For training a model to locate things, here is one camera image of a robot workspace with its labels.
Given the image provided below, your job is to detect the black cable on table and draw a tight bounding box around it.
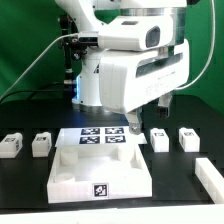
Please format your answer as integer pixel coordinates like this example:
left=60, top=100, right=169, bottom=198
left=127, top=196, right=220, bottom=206
left=0, top=81, right=75, bottom=105

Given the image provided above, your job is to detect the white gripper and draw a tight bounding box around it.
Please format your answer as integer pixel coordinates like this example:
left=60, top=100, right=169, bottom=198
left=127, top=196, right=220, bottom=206
left=99, top=41, right=189, bottom=135

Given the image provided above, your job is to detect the white square tabletop part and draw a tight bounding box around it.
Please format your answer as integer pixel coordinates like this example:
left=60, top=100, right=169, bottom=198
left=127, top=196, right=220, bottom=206
left=47, top=144, right=152, bottom=203

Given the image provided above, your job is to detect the white obstacle fixture right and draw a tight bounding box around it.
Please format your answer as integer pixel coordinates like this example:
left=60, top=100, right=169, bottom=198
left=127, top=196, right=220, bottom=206
left=195, top=158, right=224, bottom=204

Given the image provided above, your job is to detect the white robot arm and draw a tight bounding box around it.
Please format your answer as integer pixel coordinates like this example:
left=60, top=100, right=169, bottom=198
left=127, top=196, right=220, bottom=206
left=55, top=0, right=201, bottom=135

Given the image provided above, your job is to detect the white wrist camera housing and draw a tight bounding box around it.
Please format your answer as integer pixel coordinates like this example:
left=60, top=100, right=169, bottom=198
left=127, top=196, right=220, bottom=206
left=98, top=16, right=174, bottom=51

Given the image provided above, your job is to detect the black camera stand pole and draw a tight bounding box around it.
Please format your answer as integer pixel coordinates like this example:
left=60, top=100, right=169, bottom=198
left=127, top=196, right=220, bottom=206
left=58, top=15, right=78, bottom=97

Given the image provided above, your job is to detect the white front edge strip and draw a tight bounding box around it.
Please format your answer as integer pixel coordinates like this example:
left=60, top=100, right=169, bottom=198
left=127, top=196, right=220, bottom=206
left=0, top=205, right=224, bottom=224

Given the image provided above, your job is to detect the white camera cable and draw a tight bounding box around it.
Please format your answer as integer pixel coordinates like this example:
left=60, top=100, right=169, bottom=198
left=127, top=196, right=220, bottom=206
left=0, top=32, right=80, bottom=101

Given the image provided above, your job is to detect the black camera on stand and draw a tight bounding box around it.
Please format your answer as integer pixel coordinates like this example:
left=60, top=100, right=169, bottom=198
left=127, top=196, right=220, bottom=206
left=78, top=32, right=98, bottom=46

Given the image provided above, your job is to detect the white tag sheet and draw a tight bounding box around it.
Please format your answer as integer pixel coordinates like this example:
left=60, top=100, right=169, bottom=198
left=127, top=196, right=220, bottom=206
left=55, top=126, right=147, bottom=147

